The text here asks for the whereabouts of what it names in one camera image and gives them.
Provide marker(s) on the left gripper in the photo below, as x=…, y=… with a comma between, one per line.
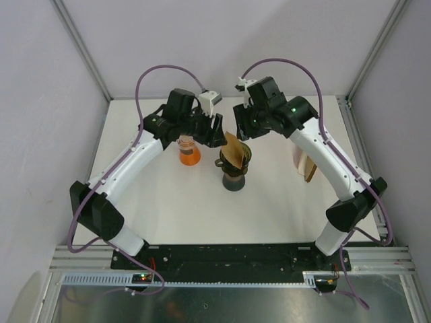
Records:
x=206, y=138

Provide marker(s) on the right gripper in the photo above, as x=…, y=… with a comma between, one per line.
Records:
x=244, y=130

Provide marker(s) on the dark green dripper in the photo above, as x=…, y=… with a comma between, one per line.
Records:
x=231, y=170

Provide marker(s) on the orange glass flask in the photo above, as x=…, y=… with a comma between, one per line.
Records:
x=190, y=157

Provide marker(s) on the brown coffee filter stack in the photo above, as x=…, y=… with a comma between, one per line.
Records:
x=303, y=163

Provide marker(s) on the clear glass dripper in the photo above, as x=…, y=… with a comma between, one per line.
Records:
x=186, y=144

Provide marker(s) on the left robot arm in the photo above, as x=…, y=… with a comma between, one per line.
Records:
x=94, y=203

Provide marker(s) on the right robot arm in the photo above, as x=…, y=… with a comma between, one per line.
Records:
x=265, y=108

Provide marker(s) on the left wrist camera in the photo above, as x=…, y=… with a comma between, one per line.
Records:
x=208, y=100

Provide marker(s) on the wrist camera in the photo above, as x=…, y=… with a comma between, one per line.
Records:
x=242, y=87
x=208, y=100

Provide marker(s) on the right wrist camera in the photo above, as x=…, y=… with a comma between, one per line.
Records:
x=242, y=87

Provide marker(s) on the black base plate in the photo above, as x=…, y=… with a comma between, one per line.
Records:
x=234, y=262

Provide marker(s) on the grey cable duct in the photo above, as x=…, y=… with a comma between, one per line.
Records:
x=305, y=280

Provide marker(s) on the aluminium rail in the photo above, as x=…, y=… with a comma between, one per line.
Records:
x=364, y=260

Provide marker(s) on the right aluminium frame post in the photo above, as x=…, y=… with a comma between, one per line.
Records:
x=391, y=22

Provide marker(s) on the aluminium frame post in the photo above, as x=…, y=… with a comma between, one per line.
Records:
x=71, y=29
x=391, y=22

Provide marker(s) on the left aluminium frame post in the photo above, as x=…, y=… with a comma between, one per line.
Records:
x=71, y=29

